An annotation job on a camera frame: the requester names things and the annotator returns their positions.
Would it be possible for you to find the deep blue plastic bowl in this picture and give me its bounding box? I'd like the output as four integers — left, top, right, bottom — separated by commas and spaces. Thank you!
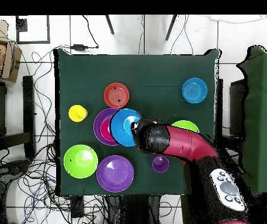
109, 108, 144, 148

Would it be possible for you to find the small pink plastic bowl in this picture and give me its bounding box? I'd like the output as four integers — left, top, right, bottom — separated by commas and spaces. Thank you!
99, 117, 116, 142

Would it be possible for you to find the orange ribbed plastic bowl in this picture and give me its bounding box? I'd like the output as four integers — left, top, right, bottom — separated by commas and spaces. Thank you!
103, 82, 130, 109

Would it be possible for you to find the purple plastic bowl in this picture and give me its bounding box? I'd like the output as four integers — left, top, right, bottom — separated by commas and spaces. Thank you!
96, 155, 135, 194
93, 107, 120, 146

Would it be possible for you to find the green plastic bowl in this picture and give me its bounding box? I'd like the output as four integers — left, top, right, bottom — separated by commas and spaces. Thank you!
63, 144, 99, 180
171, 120, 200, 133

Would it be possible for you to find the purple plastic cup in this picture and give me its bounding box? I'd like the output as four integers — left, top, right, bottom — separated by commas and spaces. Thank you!
152, 155, 170, 174

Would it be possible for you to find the yellow plastic cup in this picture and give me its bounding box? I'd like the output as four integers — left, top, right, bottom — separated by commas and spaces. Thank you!
68, 104, 89, 123

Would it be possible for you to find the shallow ribbed blue bowl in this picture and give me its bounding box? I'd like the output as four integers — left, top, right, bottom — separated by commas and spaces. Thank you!
182, 77, 208, 104

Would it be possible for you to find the black power adapter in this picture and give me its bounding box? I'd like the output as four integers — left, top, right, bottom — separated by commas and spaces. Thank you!
71, 43, 89, 51

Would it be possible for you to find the black tripod leg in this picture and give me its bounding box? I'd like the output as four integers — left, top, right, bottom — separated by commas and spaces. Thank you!
165, 15, 178, 41
105, 15, 115, 35

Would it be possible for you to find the black stand foot with knob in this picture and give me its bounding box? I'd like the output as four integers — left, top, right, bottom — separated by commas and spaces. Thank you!
0, 158, 33, 179

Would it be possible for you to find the brown cardboard box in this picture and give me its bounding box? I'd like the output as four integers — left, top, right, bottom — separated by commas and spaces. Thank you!
0, 18, 23, 83

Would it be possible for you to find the black bench frame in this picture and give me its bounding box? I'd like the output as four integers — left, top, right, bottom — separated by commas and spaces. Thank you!
0, 75, 36, 159

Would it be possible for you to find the black square frame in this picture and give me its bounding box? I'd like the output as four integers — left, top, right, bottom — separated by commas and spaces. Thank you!
15, 15, 51, 44

